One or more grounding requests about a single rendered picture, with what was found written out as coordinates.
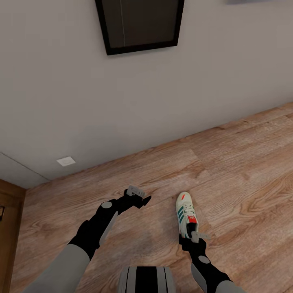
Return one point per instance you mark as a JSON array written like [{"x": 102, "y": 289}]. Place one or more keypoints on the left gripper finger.
[{"x": 146, "y": 200}]

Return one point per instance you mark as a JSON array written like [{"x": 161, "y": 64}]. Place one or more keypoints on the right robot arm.
[{"x": 208, "y": 277}]

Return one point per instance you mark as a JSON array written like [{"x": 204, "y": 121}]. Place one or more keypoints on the wall socket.
[{"x": 66, "y": 161}]

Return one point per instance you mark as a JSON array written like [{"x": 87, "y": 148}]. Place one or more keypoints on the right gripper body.
[{"x": 188, "y": 245}]

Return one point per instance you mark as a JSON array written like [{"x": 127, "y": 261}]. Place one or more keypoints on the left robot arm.
[{"x": 65, "y": 272}]

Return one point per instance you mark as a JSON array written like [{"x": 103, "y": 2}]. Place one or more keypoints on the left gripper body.
[{"x": 133, "y": 200}]

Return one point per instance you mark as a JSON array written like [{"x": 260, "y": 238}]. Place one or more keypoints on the gym shoe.
[{"x": 187, "y": 218}]

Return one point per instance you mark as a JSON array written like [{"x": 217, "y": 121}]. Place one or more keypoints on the door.
[{"x": 12, "y": 199}]

